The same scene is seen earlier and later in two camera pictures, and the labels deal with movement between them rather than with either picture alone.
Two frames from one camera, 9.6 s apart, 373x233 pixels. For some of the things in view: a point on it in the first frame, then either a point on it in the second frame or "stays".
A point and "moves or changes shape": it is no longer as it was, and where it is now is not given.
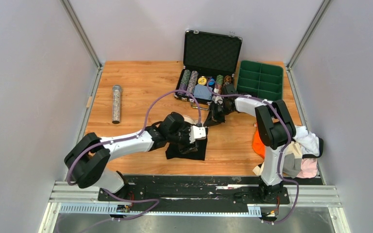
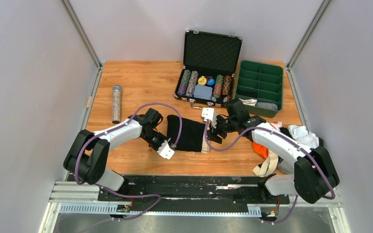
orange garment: (258, 145) stays
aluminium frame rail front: (81, 199) stays
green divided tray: (262, 80) stays
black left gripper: (187, 148) -> (163, 138)
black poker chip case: (211, 60) stays
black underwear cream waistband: (173, 151) moves or changes shape
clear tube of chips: (116, 104) stays
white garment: (309, 142) stays
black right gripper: (212, 113) -> (212, 132)
